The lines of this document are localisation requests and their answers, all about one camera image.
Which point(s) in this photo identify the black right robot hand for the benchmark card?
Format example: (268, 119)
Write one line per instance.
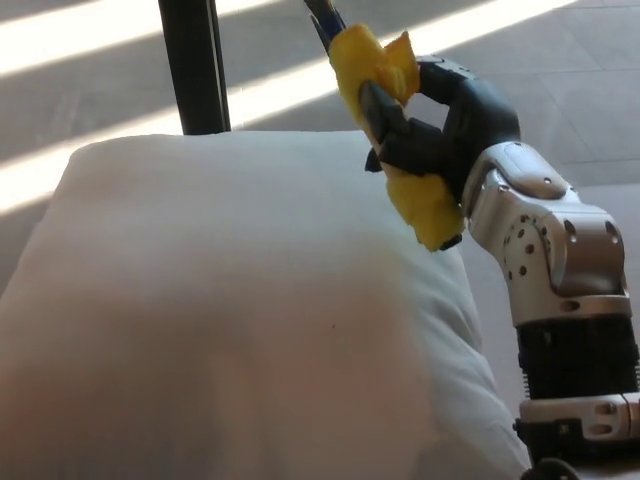
(475, 125)

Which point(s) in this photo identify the claw hammer with yellow cloth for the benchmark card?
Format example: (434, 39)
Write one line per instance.
(425, 210)

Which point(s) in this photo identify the white pillow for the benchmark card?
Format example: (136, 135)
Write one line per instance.
(225, 300)

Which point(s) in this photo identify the black vertical post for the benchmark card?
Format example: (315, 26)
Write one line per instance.
(195, 65)

